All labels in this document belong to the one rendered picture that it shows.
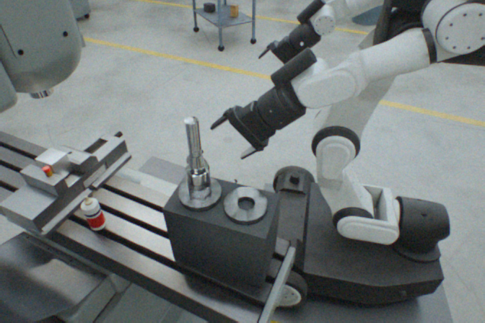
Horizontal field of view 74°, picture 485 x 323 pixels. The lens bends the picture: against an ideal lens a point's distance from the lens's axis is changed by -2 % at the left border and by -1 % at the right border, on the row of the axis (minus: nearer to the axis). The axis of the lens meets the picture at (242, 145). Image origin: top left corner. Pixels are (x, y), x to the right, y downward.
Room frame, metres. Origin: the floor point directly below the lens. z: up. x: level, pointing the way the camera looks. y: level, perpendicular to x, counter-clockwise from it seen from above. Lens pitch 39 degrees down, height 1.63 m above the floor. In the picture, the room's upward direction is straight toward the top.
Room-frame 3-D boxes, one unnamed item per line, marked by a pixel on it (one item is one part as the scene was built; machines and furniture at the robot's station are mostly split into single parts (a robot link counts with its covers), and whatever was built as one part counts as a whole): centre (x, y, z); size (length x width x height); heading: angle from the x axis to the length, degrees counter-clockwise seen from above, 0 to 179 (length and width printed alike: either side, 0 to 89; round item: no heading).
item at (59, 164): (0.65, 0.51, 1.04); 0.06 x 0.05 x 0.06; 66
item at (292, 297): (0.58, -0.13, 0.50); 0.20 x 0.05 x 0.20; 77
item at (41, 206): (0.67, 0.50, 0.99); 0.35 x 0.15 x 0.11; 156
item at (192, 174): (0.47, 0.09, 1.19); 0.05 x 0.05 x 0.01
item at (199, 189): (0.47, 0.09, 1.16); 0.05 x 0.05 x 0.06
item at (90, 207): (0.53, 0.38, 0.99); 0.04 x 0.04 x 0.11
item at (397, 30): (0.79, -0.41, 1.34); 0.14 x 0.13 x 0.12; 167
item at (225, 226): (0.45, 0.04, 1.03); 0.22 x 0.12 x 0.20; 71
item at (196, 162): (0.47, 0.09, 1.25); 0.03 x 0.03 x 0.11
